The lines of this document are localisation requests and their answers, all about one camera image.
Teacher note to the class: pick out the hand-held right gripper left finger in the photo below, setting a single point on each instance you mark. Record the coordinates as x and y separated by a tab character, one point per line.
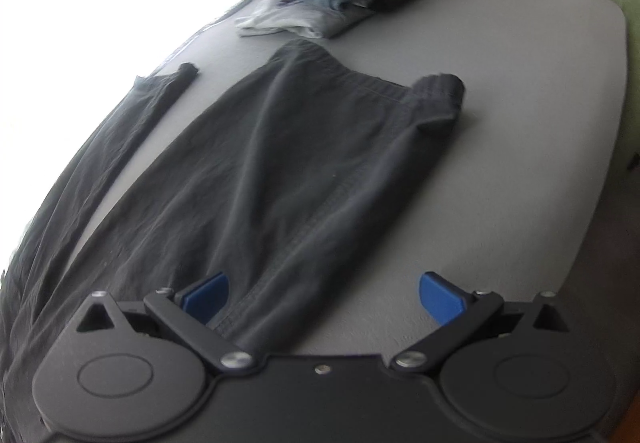
207	295

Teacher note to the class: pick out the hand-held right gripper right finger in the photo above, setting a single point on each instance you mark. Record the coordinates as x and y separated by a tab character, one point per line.
442	295

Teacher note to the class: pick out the black pants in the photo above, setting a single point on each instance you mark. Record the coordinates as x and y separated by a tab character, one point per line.
280	163

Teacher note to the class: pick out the light grey shirt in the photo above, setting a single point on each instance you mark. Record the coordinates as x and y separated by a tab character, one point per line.
295	20

